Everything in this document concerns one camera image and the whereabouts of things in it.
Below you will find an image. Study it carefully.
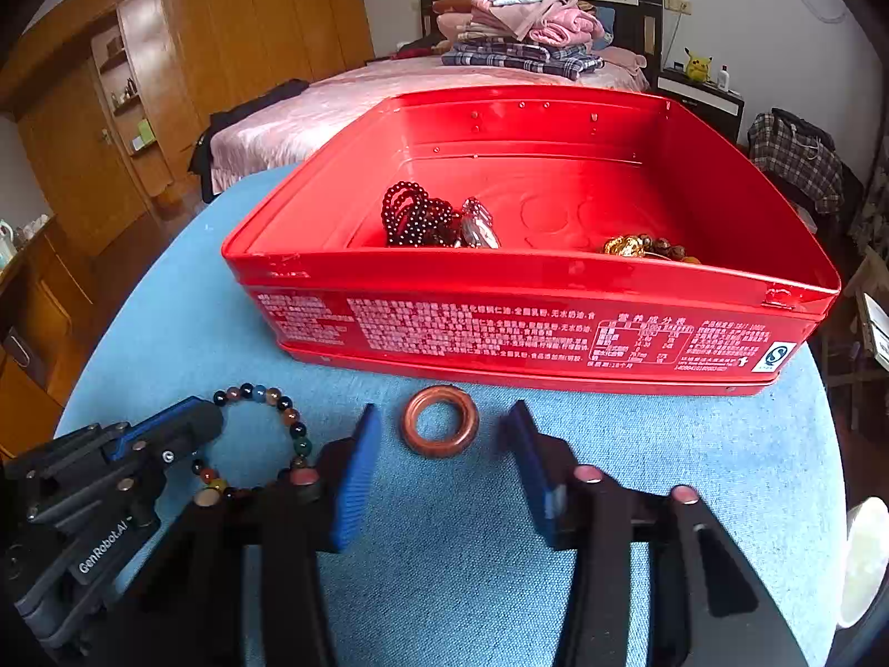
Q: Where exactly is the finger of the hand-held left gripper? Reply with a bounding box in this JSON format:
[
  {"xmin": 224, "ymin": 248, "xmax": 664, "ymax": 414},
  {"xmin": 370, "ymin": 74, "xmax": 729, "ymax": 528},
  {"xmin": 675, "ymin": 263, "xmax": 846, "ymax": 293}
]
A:
[
  {"xmin": 3, "ymin": 399, "xmax": 199, "ymax": 494},
  {"xmin": 24, "ymin": 399, "xmax": 224, "ymax": 529}
]

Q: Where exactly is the brown bead bracelet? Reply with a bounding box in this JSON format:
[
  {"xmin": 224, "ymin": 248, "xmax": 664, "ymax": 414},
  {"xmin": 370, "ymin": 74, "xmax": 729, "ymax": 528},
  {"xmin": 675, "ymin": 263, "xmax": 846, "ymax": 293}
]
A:
[{"xmin": 646, "ymin": 237, "xmax": 702, "ymax": 266}]

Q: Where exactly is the low wooden cabinet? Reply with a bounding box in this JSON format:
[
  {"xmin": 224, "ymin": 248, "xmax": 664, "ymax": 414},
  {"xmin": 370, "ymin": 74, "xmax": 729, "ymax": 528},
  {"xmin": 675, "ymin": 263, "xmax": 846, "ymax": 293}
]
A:
[{"xmin": 0, "ymin": 212, "xmax": 98, "ymax": 460}]

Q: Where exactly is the dark clothing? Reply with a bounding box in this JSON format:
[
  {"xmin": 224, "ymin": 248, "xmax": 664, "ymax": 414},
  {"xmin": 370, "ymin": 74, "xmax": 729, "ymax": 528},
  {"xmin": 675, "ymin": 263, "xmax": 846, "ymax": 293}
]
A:
[{"xmin": 189, "ymin": 78, "xmax": 311, "ymax": 204}]

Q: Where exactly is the red-brown wooden ring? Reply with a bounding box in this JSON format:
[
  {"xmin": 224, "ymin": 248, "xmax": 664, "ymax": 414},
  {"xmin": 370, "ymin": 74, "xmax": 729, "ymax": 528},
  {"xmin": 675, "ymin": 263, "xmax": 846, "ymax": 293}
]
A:
[{"xmin": 400, "ymin": 384, "xmax": 480, "ymax": 458}]

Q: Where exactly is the white wall cable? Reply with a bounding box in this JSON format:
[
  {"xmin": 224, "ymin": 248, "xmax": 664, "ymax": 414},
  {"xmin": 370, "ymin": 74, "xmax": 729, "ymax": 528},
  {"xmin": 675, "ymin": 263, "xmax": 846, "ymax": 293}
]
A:
[{"xmin": 785, "ymin": 0, "xmax": 850, "ymax": 24}]

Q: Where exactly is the dark patterned curtain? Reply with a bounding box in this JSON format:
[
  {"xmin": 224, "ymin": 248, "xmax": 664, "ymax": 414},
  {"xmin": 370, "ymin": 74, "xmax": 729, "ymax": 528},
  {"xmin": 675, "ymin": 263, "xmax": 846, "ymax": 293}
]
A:
[{"xmin": 843, "ymin": 14, "xmax": 889, "ymax": 251}]

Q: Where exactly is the cardboard box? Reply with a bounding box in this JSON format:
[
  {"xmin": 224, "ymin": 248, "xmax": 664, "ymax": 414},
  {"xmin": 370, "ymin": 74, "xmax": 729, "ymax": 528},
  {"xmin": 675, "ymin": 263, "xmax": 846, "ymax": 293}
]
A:
[{"xmin": 851, "ymin": 250, "xmax": 889, "ymax": 369}]

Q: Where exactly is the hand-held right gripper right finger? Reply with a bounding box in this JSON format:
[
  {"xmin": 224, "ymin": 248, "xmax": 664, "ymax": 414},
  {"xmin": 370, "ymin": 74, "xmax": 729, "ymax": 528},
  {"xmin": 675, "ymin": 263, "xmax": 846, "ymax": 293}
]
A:
[{"xmin": 501, "ymin": 399, "xmax": 810, "ymax": 667}]

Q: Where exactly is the folded plaid blanket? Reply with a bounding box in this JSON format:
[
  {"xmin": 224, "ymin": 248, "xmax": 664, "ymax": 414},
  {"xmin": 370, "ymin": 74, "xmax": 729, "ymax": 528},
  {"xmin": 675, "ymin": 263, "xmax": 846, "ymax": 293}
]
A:
[{"xmin": 441, "ymin": 40, "xmax": 605, "ymax": 81}]

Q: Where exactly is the wooden wardrobe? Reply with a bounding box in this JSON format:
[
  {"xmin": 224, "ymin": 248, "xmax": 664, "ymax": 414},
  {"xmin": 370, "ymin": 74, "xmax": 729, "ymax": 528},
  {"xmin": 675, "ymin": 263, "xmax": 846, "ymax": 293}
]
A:
[{"xmin": 0, "ymin": 0, "xmax": 376, "ymax": 258}]

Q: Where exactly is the multicolour bead bracelet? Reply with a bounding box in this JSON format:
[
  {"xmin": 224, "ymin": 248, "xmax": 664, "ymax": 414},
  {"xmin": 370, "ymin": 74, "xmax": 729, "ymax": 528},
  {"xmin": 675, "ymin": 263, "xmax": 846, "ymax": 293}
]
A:
[{"xmin": 189, "ymin": 382, "xmax": 317, "ymax": 501}]

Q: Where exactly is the silver chain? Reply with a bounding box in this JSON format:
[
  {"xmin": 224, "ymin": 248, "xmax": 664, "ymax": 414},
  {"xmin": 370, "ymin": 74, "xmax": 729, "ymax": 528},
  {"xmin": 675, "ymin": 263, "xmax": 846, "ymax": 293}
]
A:
[{"xmin": 458, "ymin": 198, "xmax": 502, "ymax": 251}]

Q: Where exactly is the dark nightstand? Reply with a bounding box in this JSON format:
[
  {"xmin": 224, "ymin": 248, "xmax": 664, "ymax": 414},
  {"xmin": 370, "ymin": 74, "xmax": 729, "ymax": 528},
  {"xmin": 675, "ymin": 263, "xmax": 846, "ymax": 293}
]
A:
[{"xmin": 656, "ymin": 68, "xmax": 746, "ymax": 147}]

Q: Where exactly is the bed with pink bedspread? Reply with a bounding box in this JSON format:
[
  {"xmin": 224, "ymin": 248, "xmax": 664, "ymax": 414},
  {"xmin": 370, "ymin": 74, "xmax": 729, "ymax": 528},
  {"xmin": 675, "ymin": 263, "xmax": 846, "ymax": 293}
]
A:
[{"xmin": 191, "ymin": 0, "xmax": 664, "ymax": 199}]

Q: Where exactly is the plaid cloth on chair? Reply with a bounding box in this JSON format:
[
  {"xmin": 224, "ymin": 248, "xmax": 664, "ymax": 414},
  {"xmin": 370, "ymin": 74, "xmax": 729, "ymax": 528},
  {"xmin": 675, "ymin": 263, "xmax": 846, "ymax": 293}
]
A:
[{"xmin": 746, "ymin": 107, "xmax": 866, "ymax": 223}]

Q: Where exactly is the pile of pink clothes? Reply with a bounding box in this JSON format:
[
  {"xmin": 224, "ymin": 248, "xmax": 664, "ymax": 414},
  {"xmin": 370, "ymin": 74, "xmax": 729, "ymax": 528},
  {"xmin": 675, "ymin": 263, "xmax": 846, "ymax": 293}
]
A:
[{"xmin": 436, "ymin": 0, "xmax": 607, "ymax": 49}]

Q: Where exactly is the dark red bead bracelet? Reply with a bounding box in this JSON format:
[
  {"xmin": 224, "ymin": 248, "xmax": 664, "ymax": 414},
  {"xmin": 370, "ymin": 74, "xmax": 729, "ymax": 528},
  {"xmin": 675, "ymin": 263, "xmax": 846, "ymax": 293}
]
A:
[{"xmin": 381, "ymin": 181, "xmax": 465, "ymax": 247}]

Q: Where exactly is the red tin box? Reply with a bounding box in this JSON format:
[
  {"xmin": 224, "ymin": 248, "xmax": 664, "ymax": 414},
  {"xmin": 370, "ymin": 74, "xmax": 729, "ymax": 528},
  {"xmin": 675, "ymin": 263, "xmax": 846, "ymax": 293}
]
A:
[{"xmin": 221, "ymin": 85, "xmax": 843, "ymax": 399}]

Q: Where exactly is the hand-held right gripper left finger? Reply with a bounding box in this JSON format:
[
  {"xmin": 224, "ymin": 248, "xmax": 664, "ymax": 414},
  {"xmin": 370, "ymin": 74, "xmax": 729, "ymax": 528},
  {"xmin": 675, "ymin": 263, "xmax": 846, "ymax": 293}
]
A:
[{"xmin": 121, "ymin": 403, "xmax": 384, "ymax": 667}]

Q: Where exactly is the wooden stool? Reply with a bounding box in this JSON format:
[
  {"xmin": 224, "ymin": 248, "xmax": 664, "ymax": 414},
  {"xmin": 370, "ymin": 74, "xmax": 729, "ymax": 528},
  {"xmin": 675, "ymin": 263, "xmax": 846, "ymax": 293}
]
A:
[{"xmin": 820, "ymin": 320, "xmax": 876, "ymax": 390}]

